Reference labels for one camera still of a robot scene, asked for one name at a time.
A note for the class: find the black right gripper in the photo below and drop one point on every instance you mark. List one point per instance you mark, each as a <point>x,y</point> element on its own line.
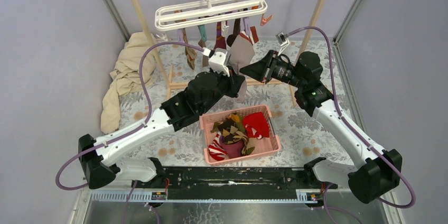
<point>261,71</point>

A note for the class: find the lilac clothes peg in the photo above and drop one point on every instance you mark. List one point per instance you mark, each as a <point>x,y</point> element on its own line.
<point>180,35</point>

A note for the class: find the teal clothes peg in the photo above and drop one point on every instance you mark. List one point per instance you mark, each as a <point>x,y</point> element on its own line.
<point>203,33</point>

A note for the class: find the white sock hanger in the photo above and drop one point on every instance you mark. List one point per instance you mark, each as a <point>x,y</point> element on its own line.
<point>203,12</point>

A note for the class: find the wooden clothes rack frame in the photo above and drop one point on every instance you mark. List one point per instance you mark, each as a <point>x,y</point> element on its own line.
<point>311,26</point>

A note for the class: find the magenta yellow sock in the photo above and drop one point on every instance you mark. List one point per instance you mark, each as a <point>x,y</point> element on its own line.
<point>220,42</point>
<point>233,150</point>

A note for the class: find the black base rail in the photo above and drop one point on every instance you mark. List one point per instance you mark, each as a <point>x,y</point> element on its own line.
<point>238,184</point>

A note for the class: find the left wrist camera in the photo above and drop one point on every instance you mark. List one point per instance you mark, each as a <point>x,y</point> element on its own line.
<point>218,60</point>

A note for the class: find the orange clothes peg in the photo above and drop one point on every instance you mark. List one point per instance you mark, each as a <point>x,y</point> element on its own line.
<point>265,19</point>

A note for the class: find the argyle brown sock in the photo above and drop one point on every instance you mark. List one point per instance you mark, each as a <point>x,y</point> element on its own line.
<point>232,130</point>

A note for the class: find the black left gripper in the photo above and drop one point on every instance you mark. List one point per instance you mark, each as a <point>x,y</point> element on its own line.
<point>232,82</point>

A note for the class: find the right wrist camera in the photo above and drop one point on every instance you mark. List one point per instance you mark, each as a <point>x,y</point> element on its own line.
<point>283,41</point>

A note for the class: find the dark brown sock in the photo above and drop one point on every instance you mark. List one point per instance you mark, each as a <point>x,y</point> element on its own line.
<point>235,32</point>

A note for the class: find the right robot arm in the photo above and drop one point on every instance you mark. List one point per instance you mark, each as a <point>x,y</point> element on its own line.
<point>370,176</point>

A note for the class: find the cream patterned sock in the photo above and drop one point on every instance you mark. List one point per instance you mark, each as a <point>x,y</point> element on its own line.
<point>190,53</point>

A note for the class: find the red bear sock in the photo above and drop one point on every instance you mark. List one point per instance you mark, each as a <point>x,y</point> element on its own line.
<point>256,125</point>

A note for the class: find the red white santa sock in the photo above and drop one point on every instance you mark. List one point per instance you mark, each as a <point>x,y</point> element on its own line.
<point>215,150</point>

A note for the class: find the beige cloth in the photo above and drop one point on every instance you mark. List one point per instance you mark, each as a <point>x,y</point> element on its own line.
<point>125,79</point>

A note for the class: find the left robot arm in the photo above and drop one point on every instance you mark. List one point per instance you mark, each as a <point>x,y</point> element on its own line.
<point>103,158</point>

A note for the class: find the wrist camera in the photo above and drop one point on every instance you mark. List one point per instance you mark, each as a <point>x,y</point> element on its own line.
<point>283,41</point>
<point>218,60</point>

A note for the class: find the pink plastic basket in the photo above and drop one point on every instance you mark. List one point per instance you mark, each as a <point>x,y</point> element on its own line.
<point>265,146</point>

